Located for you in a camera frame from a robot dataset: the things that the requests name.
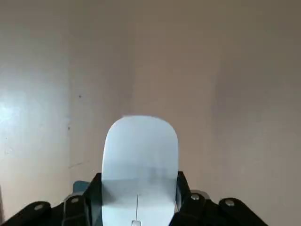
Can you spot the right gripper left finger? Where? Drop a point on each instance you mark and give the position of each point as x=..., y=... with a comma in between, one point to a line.
x=77, y=212

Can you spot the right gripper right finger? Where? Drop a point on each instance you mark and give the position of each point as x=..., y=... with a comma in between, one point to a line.
x=200, y=212

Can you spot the white mouse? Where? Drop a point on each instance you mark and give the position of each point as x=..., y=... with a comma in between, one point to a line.
x=140, y=160

